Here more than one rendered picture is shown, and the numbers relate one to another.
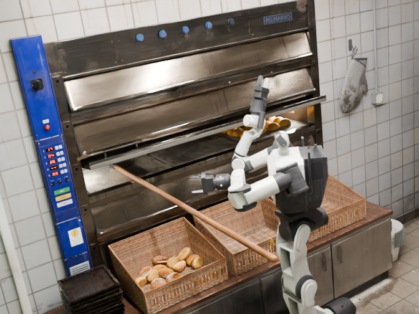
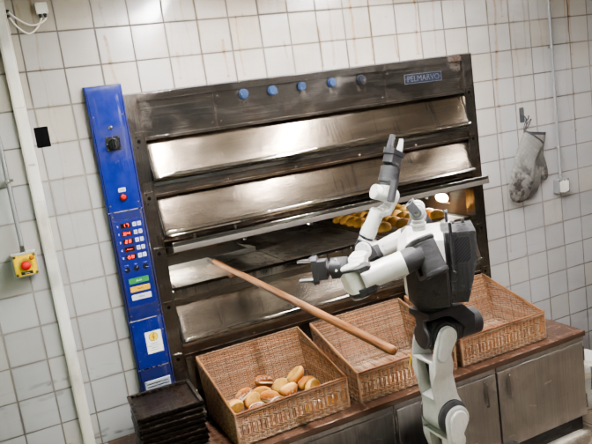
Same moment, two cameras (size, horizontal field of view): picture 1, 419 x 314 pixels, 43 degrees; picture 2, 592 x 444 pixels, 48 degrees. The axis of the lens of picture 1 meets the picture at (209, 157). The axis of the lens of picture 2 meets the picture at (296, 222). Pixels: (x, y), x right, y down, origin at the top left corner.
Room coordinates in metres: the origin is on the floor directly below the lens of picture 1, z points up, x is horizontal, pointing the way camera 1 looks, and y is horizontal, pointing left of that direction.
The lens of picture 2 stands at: (0.03, -0.17, 1.95)
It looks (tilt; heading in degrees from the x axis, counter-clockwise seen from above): 10 degrees down; 6
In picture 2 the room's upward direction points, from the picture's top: 8 degrees counter-clockwise
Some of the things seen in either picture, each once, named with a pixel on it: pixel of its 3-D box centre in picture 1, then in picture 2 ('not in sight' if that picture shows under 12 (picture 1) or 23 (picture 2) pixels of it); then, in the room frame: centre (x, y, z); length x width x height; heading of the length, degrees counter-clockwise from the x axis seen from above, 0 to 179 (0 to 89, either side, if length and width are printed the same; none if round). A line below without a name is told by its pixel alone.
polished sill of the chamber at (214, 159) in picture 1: (212, 159); (337, 253); (3.42, -0.02, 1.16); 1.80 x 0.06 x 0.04; 119
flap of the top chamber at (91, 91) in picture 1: (202, 65); (323, 132); (3.39, -0.03, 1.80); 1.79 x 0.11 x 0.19; 119
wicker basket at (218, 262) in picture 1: (167, 262); (270, 381); (2.88, 0.34, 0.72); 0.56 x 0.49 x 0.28; 121
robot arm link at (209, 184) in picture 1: (213, 183); (327, 269); (2.66, 0.00, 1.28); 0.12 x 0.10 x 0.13; 85
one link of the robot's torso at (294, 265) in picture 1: (296, 258); (440, 376); (2.61, -0.41, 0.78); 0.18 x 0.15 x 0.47; 30
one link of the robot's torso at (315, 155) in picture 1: (297, 177); (438, 261); (2.61, -0.45, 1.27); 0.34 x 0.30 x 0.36; 175
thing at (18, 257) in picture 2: not in sight; (25, 263); (2.62, 1.25, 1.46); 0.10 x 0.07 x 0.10; 119
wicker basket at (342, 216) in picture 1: (313, 202); (473, 316); (3.46, -0.70, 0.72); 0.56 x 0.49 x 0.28; 119
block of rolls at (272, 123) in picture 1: (245, 122); (387, 216); (4.06, -0.32, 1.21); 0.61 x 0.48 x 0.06; 29
